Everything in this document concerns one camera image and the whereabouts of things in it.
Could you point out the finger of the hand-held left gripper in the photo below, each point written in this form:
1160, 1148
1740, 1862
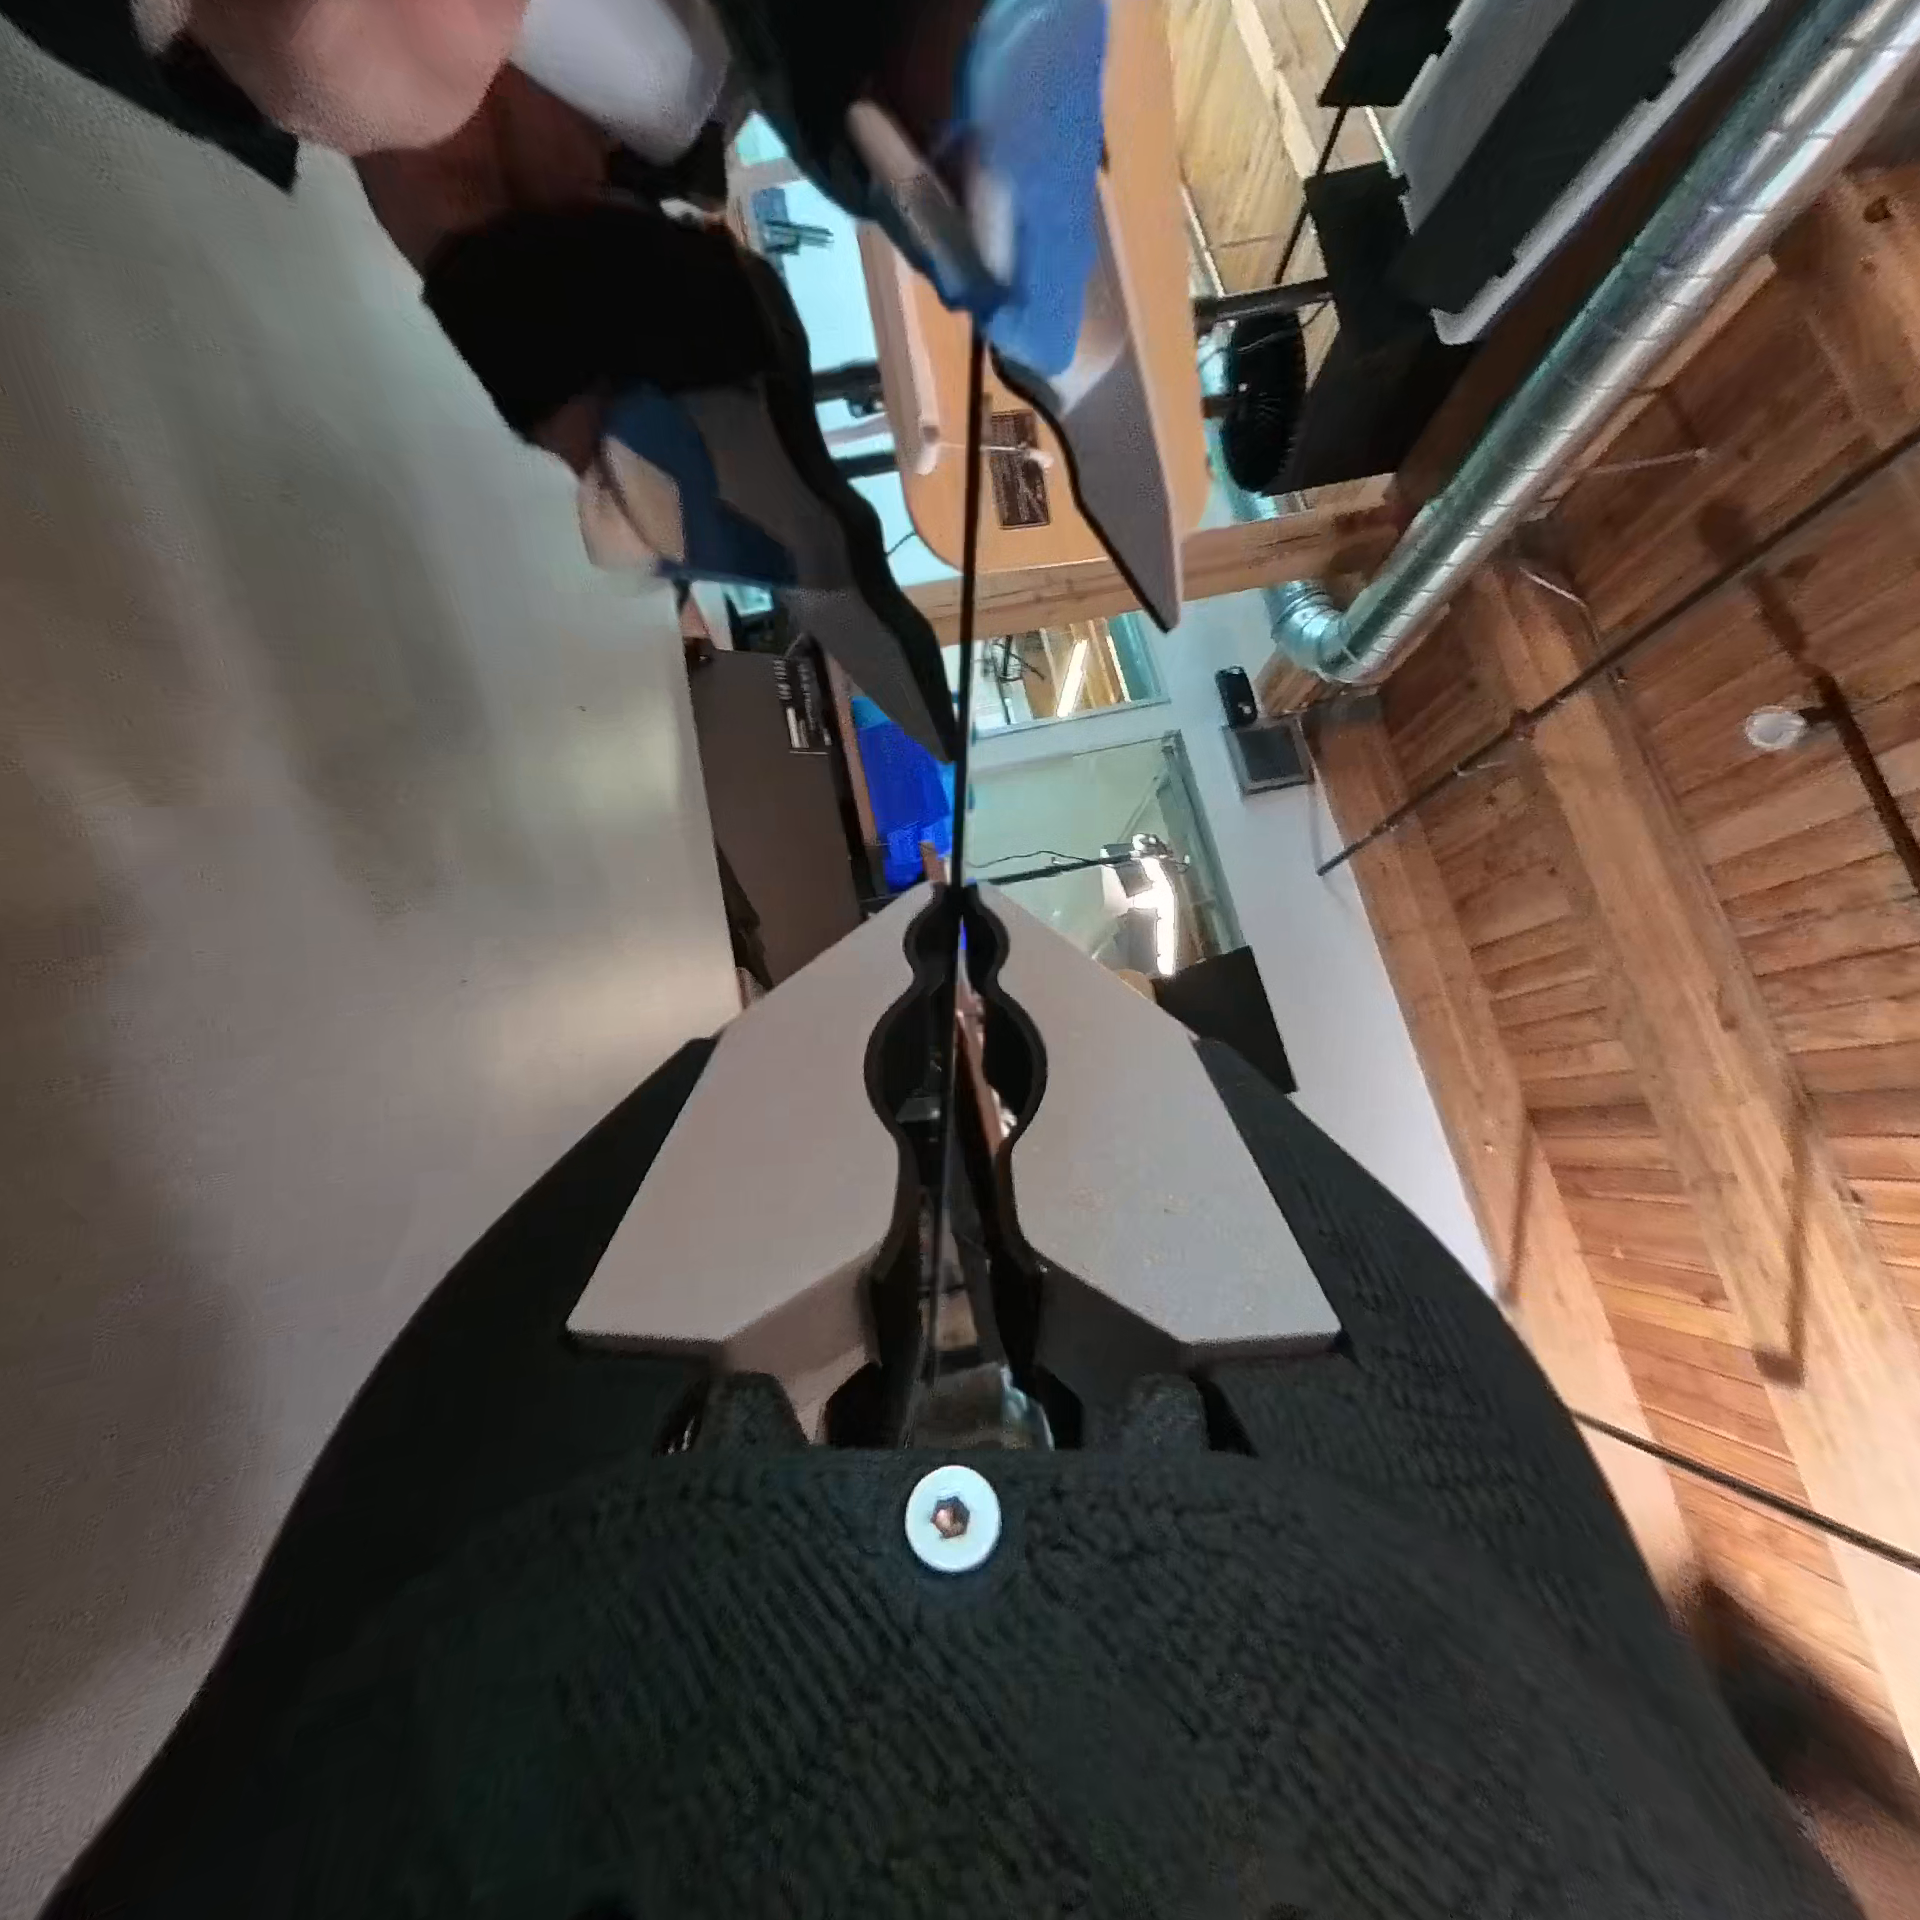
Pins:
1124, 434
819, 600

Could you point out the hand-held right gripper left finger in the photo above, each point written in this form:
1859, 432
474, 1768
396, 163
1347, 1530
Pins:
735, 1201

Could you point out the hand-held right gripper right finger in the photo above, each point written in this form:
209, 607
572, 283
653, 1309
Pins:
1170, 1201

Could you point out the person's left hand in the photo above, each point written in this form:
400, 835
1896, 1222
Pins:
360, 61

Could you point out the black round disc on pole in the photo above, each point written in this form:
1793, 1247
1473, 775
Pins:
1261, 404

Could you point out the wooden panel on white stand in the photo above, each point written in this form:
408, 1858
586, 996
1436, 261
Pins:
938, 494

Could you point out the dark flat box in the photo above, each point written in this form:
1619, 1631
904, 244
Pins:
764, 810

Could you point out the black light stand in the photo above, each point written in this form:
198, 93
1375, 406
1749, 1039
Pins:
1149, 879

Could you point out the black overhead light panel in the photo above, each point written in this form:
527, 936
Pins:
1545, 164

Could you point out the black ceiling rod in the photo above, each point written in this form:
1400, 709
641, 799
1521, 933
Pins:
1621, 660

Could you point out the round white ceiling fixture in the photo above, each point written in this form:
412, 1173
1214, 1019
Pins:
1779, 728

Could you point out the wooden support post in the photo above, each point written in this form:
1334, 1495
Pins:
1275, 548

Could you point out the black wall screen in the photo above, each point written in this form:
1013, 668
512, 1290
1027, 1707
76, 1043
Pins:
1230, 1020

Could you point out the black wall speaker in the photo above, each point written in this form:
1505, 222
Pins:
1236, 694

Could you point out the grey wall vent grille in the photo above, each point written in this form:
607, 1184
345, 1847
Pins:
1270, 759

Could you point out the wide silver air duct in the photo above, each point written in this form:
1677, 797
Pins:
1574, 344

